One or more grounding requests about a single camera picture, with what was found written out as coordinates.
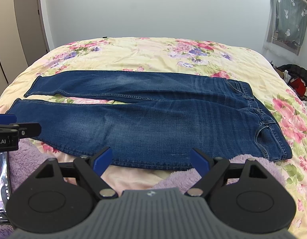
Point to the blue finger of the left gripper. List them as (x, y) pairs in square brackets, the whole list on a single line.
[(6, 119)]

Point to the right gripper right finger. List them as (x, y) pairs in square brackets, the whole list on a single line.
[(214, 173)]

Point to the smartphone with lit screen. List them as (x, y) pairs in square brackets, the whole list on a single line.
[(5, 187)]

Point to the pile of clothes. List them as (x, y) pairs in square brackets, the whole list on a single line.
[(296, 78)]

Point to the purple fuzzy blanket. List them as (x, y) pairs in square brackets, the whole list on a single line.
[(24, 161)]

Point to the green patterned window curtain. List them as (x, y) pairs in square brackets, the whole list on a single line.
[(288, 24)]

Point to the blue denim jeans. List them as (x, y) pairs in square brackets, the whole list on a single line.
[(150, 120)]

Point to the brown room door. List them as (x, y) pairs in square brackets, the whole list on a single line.
[(31, 29)]

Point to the beige wardrobe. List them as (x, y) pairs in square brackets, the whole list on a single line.
[(12, 59)]

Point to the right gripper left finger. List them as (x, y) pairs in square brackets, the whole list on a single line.
[(87, 172)]

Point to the floral yellow bed quilt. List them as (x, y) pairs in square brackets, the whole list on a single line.
[(190, 57)]

